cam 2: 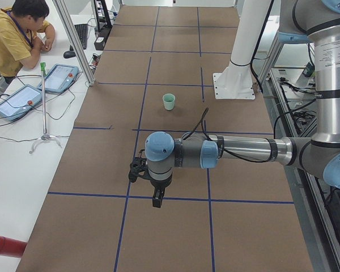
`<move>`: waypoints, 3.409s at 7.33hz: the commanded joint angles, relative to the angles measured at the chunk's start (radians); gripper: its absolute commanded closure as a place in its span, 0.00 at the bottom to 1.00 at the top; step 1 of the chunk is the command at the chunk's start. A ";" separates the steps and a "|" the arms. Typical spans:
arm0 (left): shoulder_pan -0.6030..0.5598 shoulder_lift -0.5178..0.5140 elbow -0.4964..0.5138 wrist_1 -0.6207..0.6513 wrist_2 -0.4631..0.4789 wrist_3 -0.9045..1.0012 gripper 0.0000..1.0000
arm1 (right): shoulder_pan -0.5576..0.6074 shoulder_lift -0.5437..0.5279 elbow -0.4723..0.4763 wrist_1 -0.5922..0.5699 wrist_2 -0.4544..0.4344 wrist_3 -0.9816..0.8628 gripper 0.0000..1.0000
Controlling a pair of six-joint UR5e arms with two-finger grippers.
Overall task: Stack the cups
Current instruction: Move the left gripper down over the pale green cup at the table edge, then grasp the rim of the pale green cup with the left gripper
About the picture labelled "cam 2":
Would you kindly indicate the black computer mouse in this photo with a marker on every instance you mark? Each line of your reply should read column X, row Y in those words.
column 69, row 54

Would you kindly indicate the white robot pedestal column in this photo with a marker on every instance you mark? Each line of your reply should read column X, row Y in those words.
column 235, row 82

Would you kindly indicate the black small box device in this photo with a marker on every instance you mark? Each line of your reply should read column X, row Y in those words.
column 99, row 43

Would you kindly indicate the teach pendant tablet nearer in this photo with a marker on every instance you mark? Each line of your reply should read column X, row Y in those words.
column 20, row 102

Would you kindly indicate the silver grabber stick green handle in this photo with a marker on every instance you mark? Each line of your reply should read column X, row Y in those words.
column 46, row 137

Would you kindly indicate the person in yellow shirt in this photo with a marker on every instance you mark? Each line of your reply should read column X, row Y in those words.
column 24, row 35

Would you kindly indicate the red cylinder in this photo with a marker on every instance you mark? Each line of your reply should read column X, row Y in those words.
column 11, row 247

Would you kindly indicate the black keyboard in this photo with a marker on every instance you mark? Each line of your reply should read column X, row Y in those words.
column 82, row 32

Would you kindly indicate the aluminium frame post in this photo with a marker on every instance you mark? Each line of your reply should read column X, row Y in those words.
column 74, row 40

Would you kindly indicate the teach pendant tablet farther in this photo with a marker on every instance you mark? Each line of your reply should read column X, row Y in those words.
column 60, row 78

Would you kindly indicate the mint green standing cup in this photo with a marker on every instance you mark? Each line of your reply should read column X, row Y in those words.
column 169, row 101

